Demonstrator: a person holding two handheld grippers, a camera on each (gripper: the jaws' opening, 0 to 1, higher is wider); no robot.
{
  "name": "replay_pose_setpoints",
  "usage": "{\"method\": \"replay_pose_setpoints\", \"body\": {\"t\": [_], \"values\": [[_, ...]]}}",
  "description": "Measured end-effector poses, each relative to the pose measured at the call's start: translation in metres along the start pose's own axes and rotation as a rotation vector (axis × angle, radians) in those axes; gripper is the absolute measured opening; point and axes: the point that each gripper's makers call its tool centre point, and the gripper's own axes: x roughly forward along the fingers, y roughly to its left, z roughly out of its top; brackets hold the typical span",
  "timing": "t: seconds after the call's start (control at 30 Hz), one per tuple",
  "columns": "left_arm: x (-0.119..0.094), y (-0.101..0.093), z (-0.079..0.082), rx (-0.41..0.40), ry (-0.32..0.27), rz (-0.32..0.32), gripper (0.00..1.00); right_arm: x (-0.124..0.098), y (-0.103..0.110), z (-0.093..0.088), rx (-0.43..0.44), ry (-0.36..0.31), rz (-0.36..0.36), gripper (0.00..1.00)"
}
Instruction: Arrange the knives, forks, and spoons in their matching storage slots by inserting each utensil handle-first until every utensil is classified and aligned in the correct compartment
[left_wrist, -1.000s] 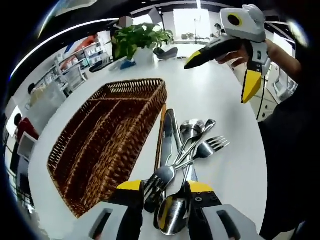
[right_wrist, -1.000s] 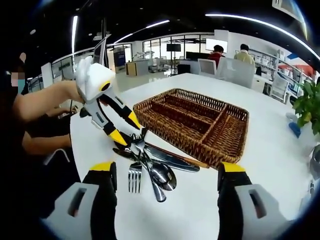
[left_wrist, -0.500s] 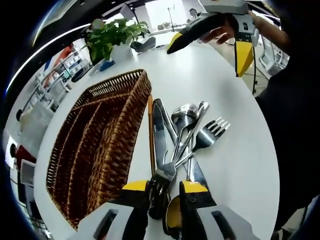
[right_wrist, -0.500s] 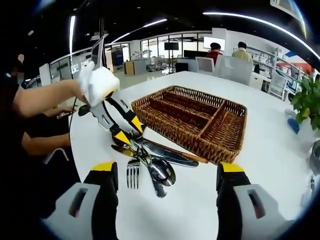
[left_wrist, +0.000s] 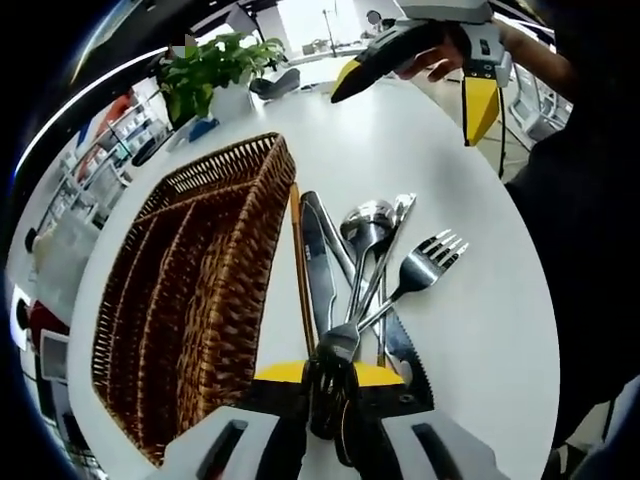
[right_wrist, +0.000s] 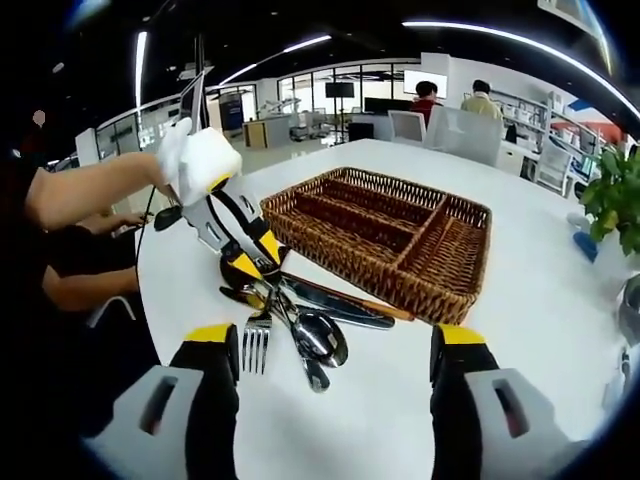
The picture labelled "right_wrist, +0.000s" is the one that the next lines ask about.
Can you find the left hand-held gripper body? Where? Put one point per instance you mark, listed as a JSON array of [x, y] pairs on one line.
[[200, 160]]

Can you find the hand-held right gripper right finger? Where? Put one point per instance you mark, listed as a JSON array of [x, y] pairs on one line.
[[455, 400]]

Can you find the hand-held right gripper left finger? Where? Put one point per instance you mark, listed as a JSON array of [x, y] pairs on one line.
[[210, 400]]

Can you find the silver metal fork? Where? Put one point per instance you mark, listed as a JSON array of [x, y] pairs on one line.
[[257, 324]]

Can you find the thin brown wooden stick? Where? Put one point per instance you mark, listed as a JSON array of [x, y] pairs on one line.
[[395, 311]]

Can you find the silver metal knife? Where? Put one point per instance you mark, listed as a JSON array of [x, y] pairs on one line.
[[345, 307]]

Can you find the brown wicker storage slot basket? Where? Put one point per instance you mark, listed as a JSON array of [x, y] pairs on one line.
[[380, 280]]

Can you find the white storage shelves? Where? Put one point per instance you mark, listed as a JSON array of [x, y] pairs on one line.
[[565, 120]]

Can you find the small black device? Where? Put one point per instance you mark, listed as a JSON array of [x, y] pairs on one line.
[[167, 218]]

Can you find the dark blue standing banner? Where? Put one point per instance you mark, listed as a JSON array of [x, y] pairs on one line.
[[231, 112]]

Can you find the wooden cabinet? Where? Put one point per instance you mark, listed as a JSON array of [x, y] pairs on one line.
[[256, 134]]

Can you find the ceiling light strip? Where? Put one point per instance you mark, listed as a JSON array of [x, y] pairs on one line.
[[305, 44], [500, 36], [141, 65]]

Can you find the black monitor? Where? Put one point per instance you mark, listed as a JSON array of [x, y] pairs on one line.
[[339, 90]]

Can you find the white mesh office chair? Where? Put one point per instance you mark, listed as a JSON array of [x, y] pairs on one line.
[[407, 125], [552, 165]]

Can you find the dark grey curved object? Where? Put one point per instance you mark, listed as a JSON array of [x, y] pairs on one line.
[[631, 310]]

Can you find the white projection screen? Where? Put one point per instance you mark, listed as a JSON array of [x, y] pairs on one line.
[[412, 80]]

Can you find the small white object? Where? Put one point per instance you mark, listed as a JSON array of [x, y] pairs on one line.
[[577, 220]]

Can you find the frosted translucent chair back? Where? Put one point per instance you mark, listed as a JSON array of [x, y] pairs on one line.
[[465, 135]]

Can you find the green potted plant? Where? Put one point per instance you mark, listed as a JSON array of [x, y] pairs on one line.
[[617, 200]]

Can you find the white chair frame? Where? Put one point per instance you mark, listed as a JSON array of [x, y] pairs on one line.
[[125, 307]]

